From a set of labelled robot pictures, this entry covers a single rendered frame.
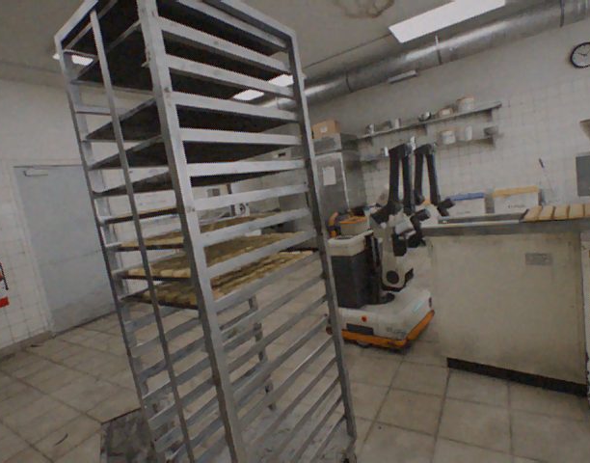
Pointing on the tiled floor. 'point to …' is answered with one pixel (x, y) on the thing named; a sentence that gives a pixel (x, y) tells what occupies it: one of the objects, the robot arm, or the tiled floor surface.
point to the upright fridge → (339, 150)
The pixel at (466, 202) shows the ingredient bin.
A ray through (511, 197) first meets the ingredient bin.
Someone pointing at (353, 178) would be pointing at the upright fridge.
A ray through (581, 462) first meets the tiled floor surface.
